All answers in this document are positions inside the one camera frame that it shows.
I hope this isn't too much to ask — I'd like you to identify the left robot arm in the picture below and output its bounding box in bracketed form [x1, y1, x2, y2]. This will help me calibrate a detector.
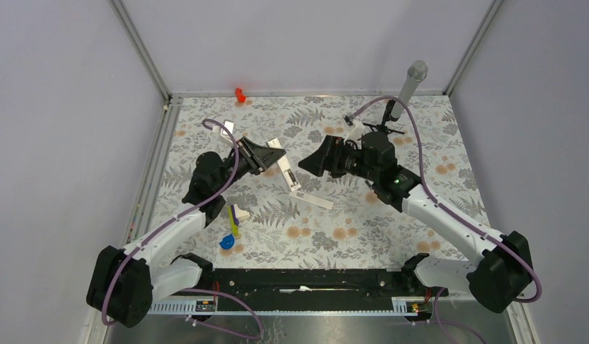
[86, 138, 286, 328]

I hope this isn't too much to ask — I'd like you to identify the red toy block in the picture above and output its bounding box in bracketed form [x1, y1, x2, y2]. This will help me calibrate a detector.
[234, 87, 246, 104]

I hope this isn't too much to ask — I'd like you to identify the grey microphone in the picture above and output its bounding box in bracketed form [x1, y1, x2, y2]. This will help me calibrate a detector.
[390, 60, 428, 121]

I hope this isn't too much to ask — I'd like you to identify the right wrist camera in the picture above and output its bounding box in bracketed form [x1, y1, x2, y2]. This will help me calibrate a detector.
[344, 116, 365, 141]

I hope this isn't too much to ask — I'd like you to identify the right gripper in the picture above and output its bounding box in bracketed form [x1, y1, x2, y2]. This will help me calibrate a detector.
[298, 135, 378, 182]

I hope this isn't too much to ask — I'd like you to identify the black microphone tripod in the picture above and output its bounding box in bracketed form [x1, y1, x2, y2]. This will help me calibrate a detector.
[363, 100, 405, 135]

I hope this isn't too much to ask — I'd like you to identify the white remote battery cover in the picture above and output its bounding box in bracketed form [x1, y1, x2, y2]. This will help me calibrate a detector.
[289, 191, 334, 210]

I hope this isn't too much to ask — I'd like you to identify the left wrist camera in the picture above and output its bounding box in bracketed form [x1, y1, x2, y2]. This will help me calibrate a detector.
[219, 120, 234, 145]

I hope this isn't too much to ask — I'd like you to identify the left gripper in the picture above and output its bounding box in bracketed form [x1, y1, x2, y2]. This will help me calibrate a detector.
[215, 137, 285, 194]

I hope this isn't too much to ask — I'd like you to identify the floral tablecloth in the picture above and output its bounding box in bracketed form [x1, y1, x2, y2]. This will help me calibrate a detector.
[151, 96, 463, 269]

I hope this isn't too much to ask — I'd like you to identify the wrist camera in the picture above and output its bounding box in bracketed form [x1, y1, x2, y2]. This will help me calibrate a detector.
[219, 120, 234, 145]
[344, 116, 365, 141]

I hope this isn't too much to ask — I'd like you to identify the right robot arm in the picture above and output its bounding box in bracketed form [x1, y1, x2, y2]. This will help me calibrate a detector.
[298, 132, 535, 313]

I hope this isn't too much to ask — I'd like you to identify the white remote control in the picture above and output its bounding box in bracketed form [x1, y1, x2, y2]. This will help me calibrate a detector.
[267, 138, 301, 191]

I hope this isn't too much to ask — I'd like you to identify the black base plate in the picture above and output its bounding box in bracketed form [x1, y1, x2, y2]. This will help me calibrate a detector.
[190, 269, 440, 313]

